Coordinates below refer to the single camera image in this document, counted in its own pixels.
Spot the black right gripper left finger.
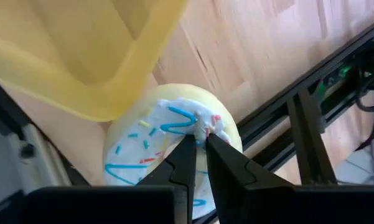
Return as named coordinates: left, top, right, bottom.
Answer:
left=136, top=133, right=198, bottom=224

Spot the white iced sprinkled toy donut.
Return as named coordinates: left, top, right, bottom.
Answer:
left=102, top=83, right=243, bottom=220

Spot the yellow translucent plastic bin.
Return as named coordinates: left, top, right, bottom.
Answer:
left=0, top=0, right=187, bottom=123

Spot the black aluminium rig frame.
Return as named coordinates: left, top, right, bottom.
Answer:
left=236, top=15, right=374, bottom=187

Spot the cable bundle beside table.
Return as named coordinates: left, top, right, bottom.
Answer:
left=354, top=46, right=374, bottom=150

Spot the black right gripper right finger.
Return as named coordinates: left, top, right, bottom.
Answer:
left=205, top=133, right=296, bottom=224

